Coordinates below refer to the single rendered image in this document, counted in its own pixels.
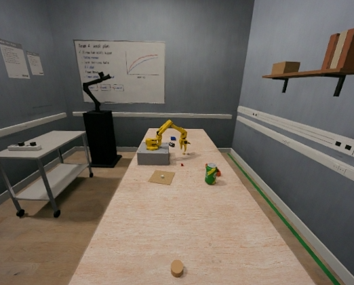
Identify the tan cylinder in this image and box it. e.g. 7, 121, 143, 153
171, 260, 183, 278

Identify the tan mat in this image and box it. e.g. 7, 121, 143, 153
148, 170, 175, 185

